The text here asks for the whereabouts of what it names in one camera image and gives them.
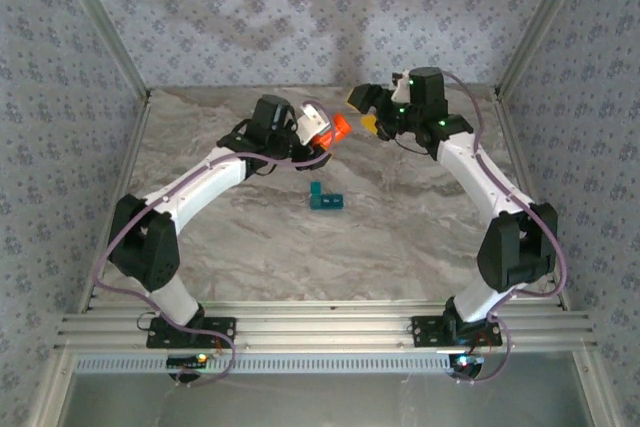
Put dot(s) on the aluminium corner post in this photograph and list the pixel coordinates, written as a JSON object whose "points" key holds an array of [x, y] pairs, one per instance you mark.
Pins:
{"points": [[541, 22], [109, 29]]}

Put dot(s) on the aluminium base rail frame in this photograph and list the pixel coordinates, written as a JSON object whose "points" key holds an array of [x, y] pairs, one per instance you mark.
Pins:
{"points": [[325, 327]]}

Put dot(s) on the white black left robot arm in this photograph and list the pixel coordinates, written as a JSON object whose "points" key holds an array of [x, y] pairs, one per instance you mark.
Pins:
{"points": [[200, 187]]}

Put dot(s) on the grey metal panel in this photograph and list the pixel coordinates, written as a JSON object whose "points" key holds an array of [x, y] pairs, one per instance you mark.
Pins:
{"points": [[325, 402]]}

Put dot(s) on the aluminium side rail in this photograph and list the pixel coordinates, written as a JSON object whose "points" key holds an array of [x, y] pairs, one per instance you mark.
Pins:
{"points": [[132, 147], [515, 147]]}

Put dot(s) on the teal L-shaped block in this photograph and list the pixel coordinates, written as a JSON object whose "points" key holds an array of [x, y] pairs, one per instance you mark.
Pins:
{"points": [[327, 202]]}

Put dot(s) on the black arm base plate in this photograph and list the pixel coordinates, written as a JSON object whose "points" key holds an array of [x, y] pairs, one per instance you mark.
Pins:
{"points": [[222, 329], [425, 329]]}

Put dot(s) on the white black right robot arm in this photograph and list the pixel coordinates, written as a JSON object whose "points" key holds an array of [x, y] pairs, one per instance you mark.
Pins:
{"points": [[467, 182]]}

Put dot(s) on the small circuit board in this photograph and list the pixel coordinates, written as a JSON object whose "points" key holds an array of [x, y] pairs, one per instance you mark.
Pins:
{"points": [[470, 361], [185, 361]]}

